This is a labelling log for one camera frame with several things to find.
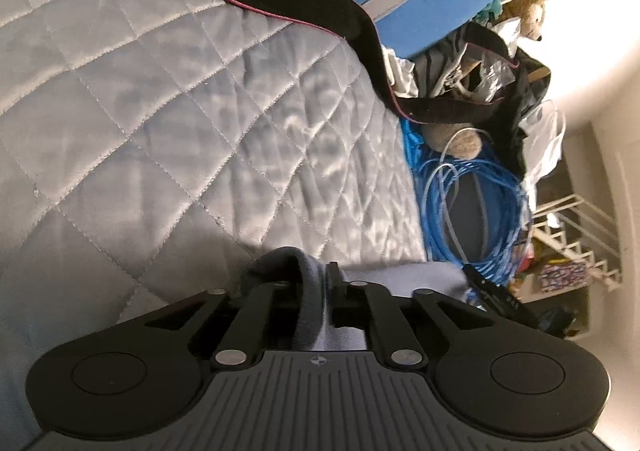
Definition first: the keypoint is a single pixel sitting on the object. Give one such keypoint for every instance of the white plastic bag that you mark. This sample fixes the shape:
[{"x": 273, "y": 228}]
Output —
[{"x": 545, "y": 141}]

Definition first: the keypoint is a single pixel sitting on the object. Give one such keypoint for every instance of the brown teddy bear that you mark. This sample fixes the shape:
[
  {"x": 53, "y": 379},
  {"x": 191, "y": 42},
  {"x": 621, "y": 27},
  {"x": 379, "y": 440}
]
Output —
[{"x": 530, "y": 6}]

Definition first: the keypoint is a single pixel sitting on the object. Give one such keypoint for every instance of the zebra striped cloth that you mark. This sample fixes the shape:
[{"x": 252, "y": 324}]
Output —
[{"x": 435, "y": 61}]

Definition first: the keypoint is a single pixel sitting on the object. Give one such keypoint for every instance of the black bag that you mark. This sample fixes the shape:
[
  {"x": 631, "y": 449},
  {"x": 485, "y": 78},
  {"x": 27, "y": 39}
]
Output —
[{"x": 520, "y": 126}]

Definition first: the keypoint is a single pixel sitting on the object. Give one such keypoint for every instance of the grey-blue hoodie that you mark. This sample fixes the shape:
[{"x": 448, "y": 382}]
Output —
[{"x": 310, "y": 291}]

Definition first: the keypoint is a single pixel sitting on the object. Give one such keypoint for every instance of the quilted grey bed cover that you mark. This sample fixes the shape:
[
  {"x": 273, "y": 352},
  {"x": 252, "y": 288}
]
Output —
[{"x": 150, "y": 131}]

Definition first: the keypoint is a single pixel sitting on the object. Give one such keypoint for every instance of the black device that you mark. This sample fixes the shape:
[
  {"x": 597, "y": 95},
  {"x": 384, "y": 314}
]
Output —
[{"x": 495, "y": 292}]

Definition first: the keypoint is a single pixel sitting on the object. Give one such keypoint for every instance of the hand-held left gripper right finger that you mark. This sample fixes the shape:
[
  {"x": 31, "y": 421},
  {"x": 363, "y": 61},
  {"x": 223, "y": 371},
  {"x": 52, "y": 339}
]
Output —
[{"x": 381, "y": 322}]

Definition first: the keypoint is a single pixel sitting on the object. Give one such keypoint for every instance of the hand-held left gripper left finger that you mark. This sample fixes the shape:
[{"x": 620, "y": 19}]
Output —
[{"x": 260, "y": 312}]

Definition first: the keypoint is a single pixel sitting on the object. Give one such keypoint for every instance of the beige plush toy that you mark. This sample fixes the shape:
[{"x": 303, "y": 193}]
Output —
[{"x": 460, "y": 145}]

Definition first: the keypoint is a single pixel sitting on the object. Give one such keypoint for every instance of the patterned box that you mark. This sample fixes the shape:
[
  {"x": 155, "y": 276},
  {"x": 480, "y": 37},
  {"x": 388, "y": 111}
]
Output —
[{"x": 562, "y": 276}]

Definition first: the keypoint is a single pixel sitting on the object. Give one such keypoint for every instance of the clear plastic bag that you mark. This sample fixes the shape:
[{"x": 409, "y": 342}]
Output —
[{"x": 492, "y": 71}]

